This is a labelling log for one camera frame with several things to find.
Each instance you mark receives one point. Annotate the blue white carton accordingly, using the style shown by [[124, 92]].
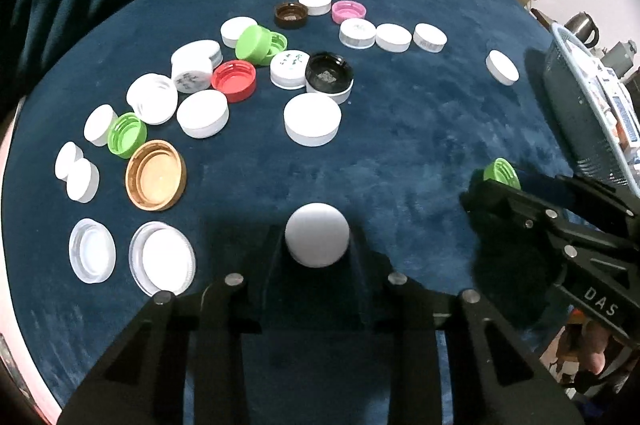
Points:
[[617, 95]]

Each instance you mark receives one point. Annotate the gold jar lid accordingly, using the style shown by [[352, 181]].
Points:
[[156, 175]]

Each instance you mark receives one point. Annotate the pink bed sheet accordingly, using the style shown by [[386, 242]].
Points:
[[25, 375]]

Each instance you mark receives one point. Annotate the green bottle cap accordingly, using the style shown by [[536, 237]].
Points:
[[501, 171], [279, 42], [253, 45], [126, 135]]

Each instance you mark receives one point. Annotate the brown bottle cap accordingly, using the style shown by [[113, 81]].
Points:
[[291, 15]]

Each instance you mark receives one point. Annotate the dark blue blanket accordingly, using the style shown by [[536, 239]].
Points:
[[400, 145]]

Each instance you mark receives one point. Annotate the single white bottle cap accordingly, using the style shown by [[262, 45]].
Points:
[[317, 235]]

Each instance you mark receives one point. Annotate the black bottle cap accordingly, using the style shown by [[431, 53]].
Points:
[[328, 72]]

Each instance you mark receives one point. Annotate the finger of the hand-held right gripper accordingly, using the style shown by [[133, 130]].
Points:
[[495, 200], [545, 190]]

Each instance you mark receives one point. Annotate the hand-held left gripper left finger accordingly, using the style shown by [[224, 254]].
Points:
[[274, 275]]

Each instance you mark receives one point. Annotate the person's right hand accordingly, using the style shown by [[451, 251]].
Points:
[[597, 350]]

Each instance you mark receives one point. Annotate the scattered white caps group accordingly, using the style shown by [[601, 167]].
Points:
[[312, 120]]

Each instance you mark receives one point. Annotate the light blue plastic basket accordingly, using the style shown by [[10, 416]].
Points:
[[575, 105]]

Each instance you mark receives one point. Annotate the clear plastic lid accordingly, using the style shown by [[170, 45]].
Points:
[[92, 250], [162, 257]]

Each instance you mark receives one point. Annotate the red bottle cap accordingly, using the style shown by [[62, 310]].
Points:
[[234, 80]]

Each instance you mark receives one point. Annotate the steel kettle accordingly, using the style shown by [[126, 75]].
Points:
[[581, 27]]

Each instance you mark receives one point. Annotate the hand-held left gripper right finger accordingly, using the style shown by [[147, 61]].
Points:
[[361, 275]]

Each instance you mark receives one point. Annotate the pink bottle cap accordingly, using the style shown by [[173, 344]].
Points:
[[348, 11]]

